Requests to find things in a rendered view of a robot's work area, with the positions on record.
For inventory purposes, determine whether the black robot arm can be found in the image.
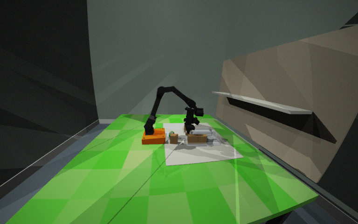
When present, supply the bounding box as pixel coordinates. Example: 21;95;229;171
144;86;204;135

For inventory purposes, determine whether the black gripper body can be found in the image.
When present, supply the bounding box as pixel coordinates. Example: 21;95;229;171
184;116;195;130

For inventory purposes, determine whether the grey cylinder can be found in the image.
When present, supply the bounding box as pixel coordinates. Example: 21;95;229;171
207;135;214;143

